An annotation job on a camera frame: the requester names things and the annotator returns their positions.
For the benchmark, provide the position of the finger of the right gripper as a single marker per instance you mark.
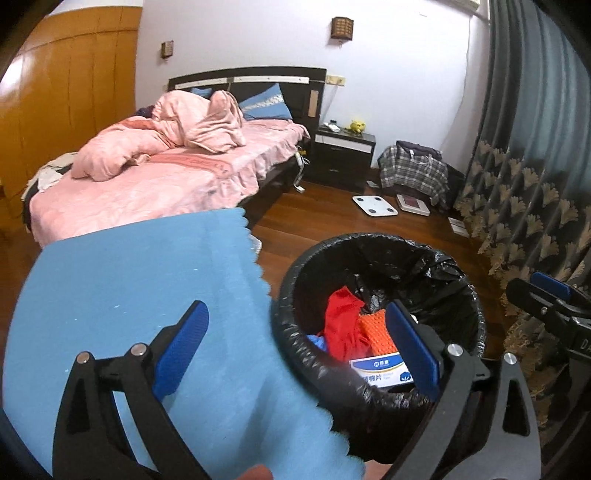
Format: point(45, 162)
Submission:
point(559, 289)
point(539, 303)

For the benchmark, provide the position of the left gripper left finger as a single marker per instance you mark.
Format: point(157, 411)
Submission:
point(89, 439)

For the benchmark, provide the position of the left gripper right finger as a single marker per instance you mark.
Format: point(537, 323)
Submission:
point(482, 423)

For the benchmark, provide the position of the white blue cardboard box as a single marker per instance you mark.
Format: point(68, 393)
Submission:
point(383, 371)

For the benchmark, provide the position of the orange foam fruit net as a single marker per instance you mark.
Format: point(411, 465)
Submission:
point(375, 330)

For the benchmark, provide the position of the red knit glove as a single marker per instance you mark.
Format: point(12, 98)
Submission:
point(343, 332)

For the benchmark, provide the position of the blue plastic bag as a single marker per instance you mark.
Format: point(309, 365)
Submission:
point(319, 342)

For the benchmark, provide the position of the black lined trash bin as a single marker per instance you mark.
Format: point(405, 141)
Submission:
point(379, 269)

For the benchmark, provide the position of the person's hand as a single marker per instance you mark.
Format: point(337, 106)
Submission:
point(258, 472)

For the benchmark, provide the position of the blue table cloth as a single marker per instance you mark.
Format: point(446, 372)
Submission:
point(237, 405)

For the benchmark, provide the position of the pink framed scale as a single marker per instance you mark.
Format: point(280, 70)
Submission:
point(413, 205)

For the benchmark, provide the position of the plaid bag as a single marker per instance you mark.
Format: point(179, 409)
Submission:
point(417, 167)

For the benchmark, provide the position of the white bathroom scale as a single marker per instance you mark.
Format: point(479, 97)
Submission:
point(375, 206)

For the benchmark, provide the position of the black white nightstand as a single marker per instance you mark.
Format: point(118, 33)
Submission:
point(340, 159)

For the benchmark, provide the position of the yellow plush toy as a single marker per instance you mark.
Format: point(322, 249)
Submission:
point(357, 127)

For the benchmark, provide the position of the clothes pile on bed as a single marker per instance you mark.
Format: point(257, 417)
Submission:
point(49, 174)

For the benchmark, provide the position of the pink bed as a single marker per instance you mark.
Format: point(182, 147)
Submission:
point(172, 183)

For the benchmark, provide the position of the black headboard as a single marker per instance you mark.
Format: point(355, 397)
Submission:
point(302, 87)

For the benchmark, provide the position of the blue pillow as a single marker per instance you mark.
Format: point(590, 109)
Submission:
point(267, 105)

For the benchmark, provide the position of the pink crumpled duvet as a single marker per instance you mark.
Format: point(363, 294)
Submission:
point(179, 119)

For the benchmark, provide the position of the wooden wardrobe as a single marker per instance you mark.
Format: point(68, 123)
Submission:
point(73, 76)

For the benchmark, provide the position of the wall power socket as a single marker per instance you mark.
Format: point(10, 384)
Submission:
point(335, 80)

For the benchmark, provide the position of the wall lamp near bed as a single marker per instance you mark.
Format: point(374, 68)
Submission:
point(341, 29)

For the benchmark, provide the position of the far wall lamp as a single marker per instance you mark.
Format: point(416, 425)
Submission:
point(166, 49)

